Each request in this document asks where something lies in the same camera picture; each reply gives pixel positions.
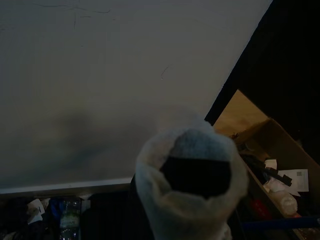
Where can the dark brown wardrobe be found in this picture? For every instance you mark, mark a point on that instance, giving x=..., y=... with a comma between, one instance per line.
x=287, y=62

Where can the white printed paper sheet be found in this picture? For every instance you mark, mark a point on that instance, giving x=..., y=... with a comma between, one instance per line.
x=297, y=180

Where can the left gripper finger in white sock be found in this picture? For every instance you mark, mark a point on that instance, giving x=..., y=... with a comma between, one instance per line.
x=190, y=215

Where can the brown cardboard box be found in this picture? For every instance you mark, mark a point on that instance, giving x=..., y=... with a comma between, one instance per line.
x=282, y=140

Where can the red packet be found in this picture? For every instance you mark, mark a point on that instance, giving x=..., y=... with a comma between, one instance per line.
x=260, y=208

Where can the black plastic junk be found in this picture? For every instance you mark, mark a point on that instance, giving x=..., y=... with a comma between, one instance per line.
x=262, y=167

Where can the crumpled white paper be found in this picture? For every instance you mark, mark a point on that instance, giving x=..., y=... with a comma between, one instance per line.
x=36, y=211

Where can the white plastic wrap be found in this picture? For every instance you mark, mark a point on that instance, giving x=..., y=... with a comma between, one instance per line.
x=282, y=197

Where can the clear plastic bottle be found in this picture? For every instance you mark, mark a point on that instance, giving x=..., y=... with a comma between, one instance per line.
x=70, y=220

